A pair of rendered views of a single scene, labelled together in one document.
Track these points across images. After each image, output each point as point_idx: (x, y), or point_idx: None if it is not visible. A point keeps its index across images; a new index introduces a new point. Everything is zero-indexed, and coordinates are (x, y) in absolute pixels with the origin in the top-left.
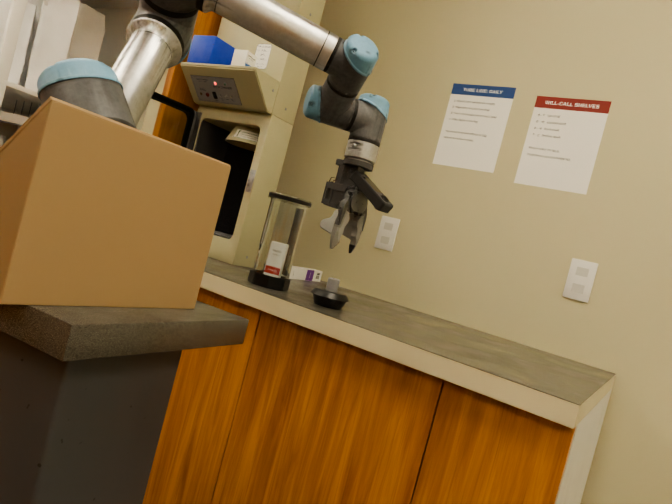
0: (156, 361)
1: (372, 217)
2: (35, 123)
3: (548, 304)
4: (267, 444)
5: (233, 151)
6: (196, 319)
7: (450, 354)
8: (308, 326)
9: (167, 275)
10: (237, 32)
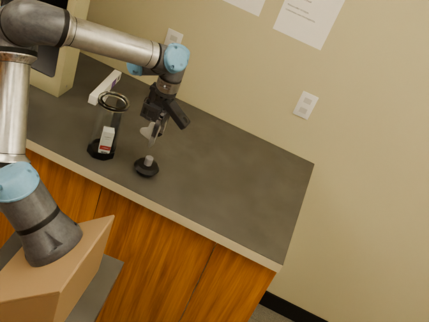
0: None
1: (159, 27)
2: (51, 297)
3: (283, 115)
4: (114, 247)
5: None
6: (107, 290)
7: (223, 225)
8: (139, 203)
9: (90, 276)
10: None
